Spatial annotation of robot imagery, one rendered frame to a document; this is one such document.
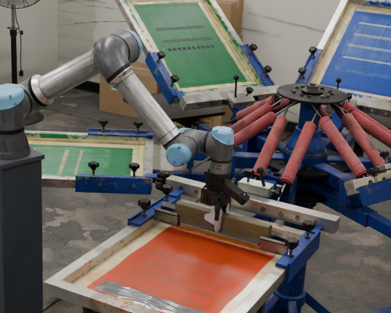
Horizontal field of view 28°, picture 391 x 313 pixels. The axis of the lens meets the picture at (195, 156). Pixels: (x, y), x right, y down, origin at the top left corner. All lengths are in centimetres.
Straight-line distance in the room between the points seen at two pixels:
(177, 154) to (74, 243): 243
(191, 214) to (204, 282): 35
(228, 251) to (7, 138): 84
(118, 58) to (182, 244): 68
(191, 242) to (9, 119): 75
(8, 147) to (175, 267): 70
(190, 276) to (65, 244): 237
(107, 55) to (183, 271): 73
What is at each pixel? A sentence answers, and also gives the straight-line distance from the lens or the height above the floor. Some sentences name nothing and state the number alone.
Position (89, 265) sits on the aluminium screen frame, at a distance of 250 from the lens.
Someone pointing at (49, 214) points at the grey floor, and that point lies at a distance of 520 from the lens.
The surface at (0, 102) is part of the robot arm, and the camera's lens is 268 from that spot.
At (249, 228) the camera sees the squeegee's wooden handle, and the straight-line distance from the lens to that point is 264.
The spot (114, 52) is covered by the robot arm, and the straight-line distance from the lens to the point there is 250.
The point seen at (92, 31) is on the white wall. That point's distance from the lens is 787.
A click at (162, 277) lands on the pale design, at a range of 247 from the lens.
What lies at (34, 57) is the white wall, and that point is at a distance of 788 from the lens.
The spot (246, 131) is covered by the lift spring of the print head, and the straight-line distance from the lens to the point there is 327.
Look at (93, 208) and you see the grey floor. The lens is 527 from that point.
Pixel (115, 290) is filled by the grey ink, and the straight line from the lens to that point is 238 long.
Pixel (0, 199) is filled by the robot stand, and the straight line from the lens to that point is 274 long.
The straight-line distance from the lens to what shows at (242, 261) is 261.
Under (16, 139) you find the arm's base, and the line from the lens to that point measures 272.
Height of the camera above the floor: 215
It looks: 20 degrees down
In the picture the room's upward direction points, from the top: 3 degrees clockwise
